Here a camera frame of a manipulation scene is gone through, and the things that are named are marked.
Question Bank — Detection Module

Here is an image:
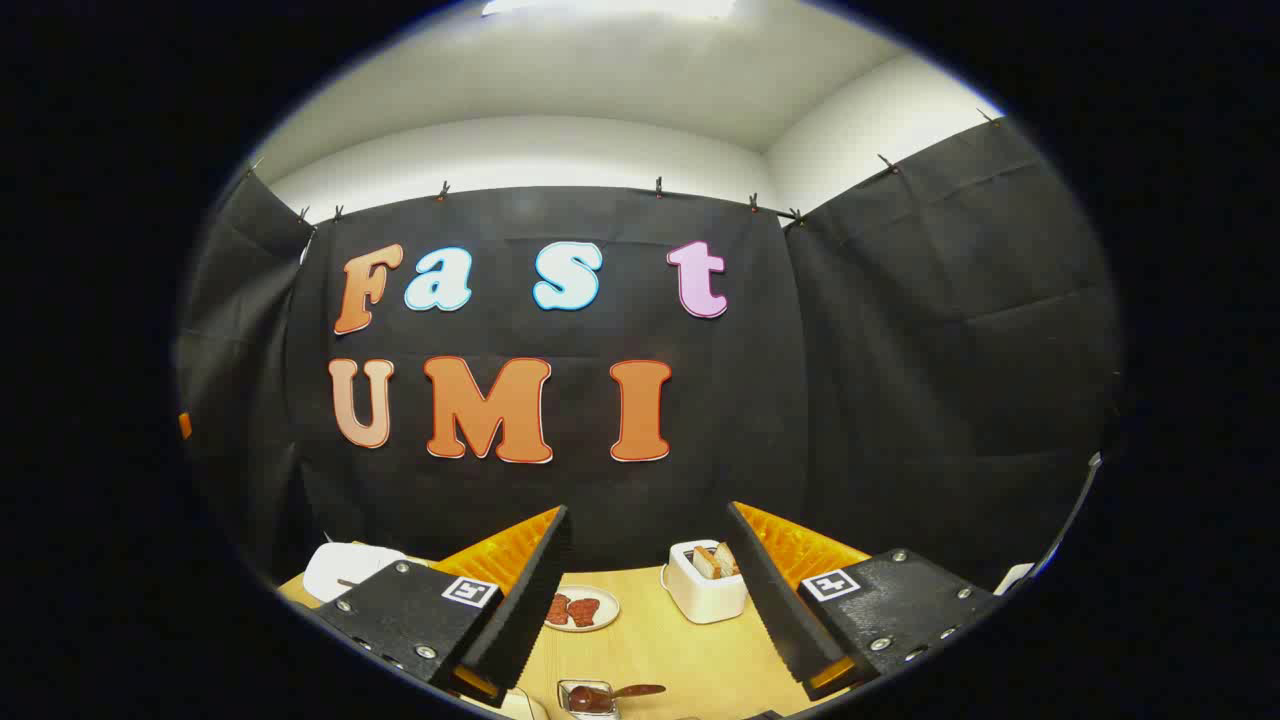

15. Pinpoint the white toaster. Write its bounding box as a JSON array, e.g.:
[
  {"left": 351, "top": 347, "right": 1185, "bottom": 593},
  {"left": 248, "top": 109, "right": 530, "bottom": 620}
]
[{"left": 662, "top": 540, "right": 749, "bottom": 625}]

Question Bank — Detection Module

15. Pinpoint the white rice cooker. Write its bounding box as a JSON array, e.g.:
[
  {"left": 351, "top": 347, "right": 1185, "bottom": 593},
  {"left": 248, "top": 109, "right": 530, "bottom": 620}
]
[{"left": 303, "top": 542, "right": 411, "bottom": 604}]

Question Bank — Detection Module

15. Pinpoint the black backdrop cloth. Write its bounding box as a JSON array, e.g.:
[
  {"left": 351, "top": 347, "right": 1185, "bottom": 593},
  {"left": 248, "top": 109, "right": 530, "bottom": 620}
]
[{"left": 175, "top": 115, "right": 1121, "bottom": 593}]

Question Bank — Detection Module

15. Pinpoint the brown wooden spoon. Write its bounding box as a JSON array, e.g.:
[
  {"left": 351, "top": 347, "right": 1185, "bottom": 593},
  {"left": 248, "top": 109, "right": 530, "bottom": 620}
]
[{"left": 568, "top": 684, "right": 667, "bottom": 713}]

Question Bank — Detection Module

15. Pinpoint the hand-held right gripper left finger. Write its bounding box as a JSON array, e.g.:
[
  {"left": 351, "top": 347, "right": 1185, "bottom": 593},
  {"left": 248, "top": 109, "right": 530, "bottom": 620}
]
[{"left": 310, "top": 505, "right": 576, "bottom": 711}]

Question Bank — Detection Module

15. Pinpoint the white oval plate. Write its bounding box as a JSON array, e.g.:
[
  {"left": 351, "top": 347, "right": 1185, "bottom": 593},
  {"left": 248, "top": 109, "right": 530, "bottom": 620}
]
[{"left": 545, "top": 585, "right": 621, "bottom": 633}]

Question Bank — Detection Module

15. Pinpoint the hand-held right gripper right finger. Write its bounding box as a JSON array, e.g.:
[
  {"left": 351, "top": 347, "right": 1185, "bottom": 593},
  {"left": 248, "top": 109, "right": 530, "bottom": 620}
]
[{"left": 725, "top": 500, "right": 1001, "bottom": 701}]

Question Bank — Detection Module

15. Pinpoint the metal wire chopstick holder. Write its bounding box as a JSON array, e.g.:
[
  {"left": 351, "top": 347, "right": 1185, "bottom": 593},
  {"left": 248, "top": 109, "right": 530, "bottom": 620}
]
[{"left": 557, "top": 679, "right": 622, "bottom": 720}]

